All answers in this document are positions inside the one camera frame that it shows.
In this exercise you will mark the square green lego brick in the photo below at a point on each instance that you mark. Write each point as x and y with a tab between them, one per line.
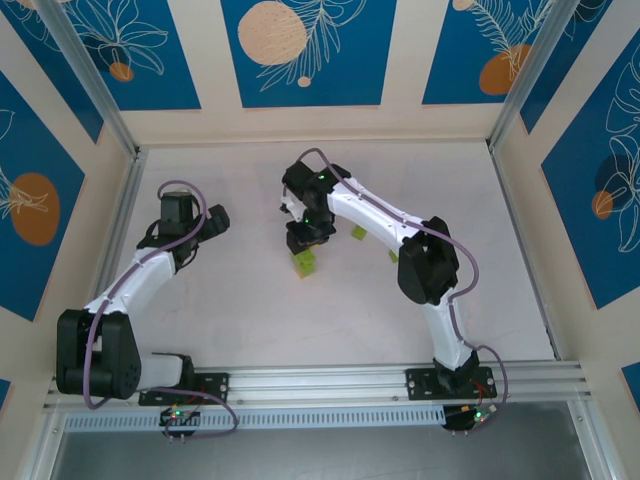
305	259

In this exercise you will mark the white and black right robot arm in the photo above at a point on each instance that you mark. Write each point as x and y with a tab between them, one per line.
370	210

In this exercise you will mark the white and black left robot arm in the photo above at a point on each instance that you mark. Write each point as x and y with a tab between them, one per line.
145	275

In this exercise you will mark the small green lego brick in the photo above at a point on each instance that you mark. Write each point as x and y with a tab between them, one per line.
394	257

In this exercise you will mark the small circuit board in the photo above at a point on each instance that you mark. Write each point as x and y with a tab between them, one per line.
475	416
175	416

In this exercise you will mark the grey metal sheet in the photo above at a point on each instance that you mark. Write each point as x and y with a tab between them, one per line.
320	455

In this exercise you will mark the aluminium side rail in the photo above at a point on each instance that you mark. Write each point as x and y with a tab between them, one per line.
523	250
125	210

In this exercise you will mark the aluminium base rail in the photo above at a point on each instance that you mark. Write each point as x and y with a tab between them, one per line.
320	380

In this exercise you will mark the blue floral wall panel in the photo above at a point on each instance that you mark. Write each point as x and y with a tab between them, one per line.
30	150
450	60
50	75
575	225
165	75
565	90
350	75

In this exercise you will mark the aluminium frame post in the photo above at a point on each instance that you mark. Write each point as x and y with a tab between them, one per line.
85	65
537	65

